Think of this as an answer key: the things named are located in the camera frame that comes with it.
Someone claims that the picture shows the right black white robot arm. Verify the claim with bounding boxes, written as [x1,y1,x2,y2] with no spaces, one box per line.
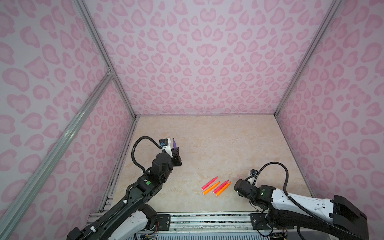
[234,180,369,240]

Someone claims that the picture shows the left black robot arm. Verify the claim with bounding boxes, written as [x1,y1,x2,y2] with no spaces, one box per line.
[67,147,182,240]

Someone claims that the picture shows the pink marker pen lower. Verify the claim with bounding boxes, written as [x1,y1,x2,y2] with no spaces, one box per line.
[213,180,229,194]

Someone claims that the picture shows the pink marker pen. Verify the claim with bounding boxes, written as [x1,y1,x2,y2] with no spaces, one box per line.
[213,180,229,194]
[201,177,218,191]

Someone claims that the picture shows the orange marker pen right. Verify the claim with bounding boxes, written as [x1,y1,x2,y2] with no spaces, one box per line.
[215,182,231,197]

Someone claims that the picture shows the orange marker pen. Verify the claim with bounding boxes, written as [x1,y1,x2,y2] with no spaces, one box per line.
[203,182,221,195]
[215,182,231,197]

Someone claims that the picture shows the pink marker pen upper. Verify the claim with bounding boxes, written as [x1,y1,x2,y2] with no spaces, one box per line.
[201,177,218,191]

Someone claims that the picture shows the orange marker pen left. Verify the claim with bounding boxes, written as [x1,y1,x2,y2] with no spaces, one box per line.
[203,182,221,195]

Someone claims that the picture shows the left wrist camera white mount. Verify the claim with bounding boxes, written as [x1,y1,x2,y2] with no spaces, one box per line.
[159,138,173,158]

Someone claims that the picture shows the right black cable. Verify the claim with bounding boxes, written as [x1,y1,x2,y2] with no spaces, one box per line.
[244,161,364,240]

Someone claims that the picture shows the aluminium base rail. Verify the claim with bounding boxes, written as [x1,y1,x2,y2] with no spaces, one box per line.
[86,210,304,240]

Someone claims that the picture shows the aluminium frame corner post left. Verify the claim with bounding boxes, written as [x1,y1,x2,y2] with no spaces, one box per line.
[73,0,137,120]

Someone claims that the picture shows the aluminium frame strut left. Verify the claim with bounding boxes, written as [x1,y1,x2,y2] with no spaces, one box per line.
[1,73,114,240]

